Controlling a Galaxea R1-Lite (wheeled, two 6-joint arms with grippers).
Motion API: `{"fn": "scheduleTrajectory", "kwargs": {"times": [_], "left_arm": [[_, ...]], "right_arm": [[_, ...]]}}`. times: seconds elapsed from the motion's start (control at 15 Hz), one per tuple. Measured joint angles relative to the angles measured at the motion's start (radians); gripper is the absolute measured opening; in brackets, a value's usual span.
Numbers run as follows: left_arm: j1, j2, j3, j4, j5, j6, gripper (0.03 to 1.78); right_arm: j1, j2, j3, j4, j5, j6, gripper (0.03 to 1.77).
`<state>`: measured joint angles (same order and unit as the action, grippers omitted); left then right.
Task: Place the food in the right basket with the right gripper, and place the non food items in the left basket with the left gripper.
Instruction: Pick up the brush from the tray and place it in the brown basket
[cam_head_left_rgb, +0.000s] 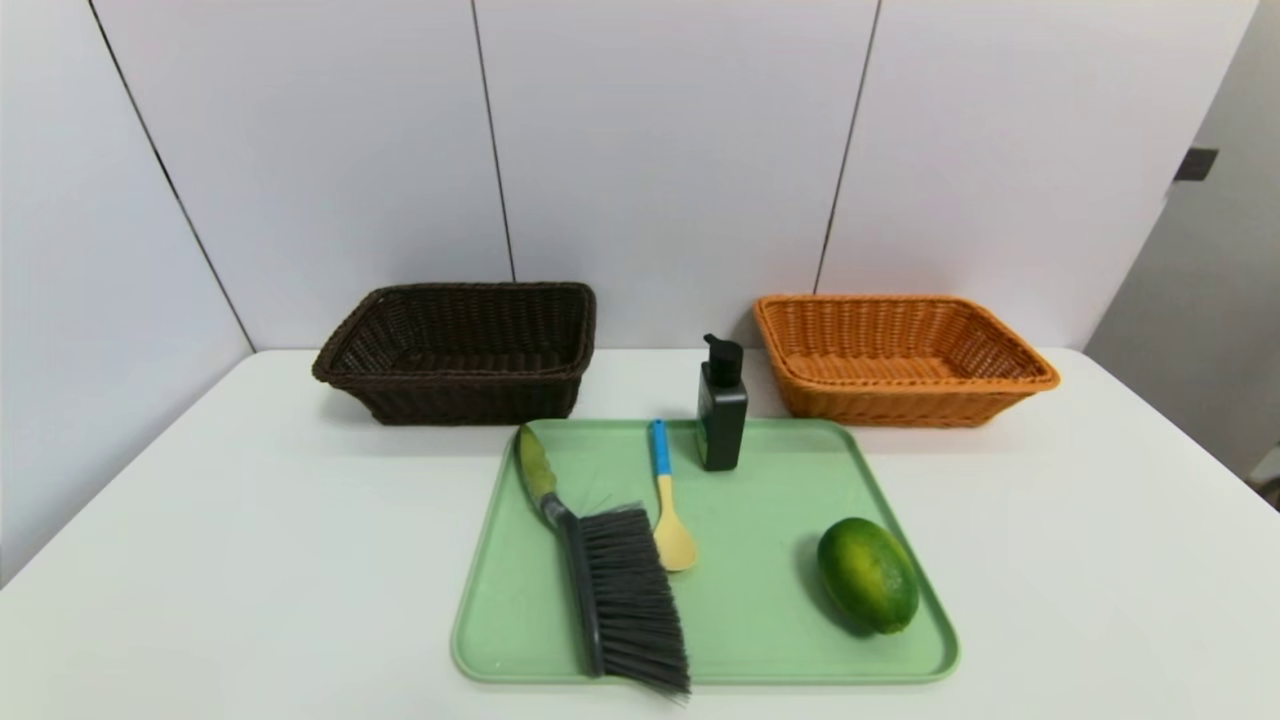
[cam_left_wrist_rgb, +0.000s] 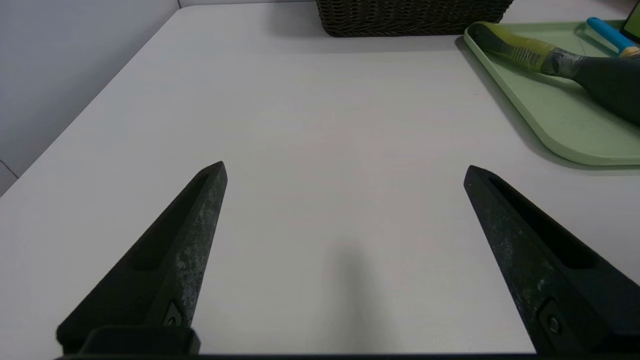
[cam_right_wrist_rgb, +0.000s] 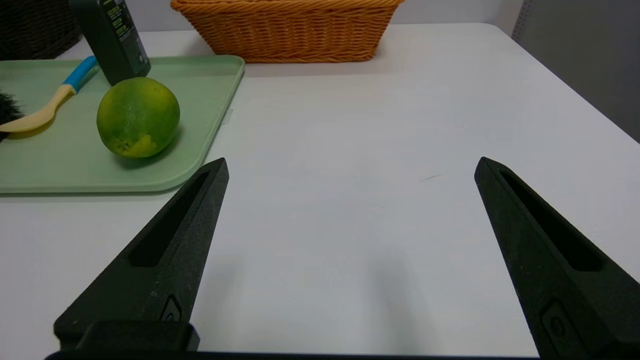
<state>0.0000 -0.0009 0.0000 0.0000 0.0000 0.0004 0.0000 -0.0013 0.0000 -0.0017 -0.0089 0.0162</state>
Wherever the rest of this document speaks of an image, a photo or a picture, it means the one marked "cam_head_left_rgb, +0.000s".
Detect dark brown wicker basket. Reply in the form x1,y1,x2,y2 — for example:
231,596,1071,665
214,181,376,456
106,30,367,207
311,281,598,427

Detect green handled grey bristle brush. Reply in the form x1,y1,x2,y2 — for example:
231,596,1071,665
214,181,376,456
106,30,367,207
514,423,693,699

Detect green mango fruit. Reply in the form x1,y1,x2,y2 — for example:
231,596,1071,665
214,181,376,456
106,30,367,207
816,516,921,636

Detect blue handled yellow spoon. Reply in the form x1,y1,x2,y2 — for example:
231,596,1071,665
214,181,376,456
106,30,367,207
650,418,699,574

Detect orange wicker basket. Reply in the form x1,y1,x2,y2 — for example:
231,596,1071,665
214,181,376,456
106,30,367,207
753,293,1062,430

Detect light green plastic tray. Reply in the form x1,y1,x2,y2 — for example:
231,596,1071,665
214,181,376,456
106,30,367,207
450,417,962,689

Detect black pump dispenser bottle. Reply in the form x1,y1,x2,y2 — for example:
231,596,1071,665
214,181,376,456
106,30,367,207
696,333,750,473

